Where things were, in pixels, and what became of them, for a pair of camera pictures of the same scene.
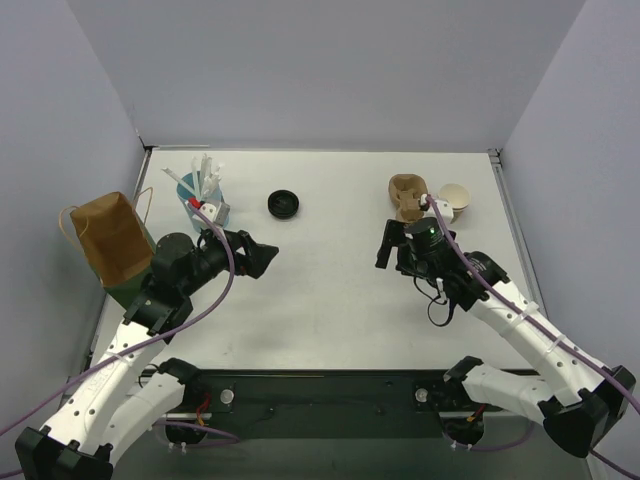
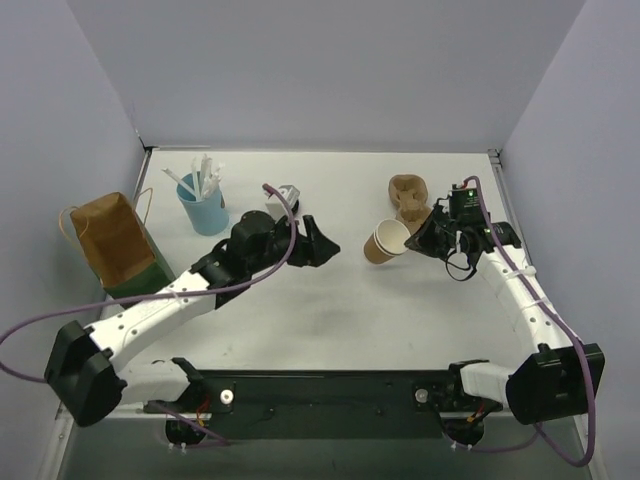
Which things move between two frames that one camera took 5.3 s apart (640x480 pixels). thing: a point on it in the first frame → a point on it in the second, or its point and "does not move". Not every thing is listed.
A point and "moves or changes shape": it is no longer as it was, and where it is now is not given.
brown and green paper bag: [117, 243] does not move
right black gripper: [400, 248] → [433, 233]
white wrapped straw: [206, 173] does not move
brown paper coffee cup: [458, 197] moves or changes shape
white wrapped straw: [177, 178] does not move
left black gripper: [245, 253] → [304, 243]
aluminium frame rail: [515, 224] does not move
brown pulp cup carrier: [405, 191] does not move
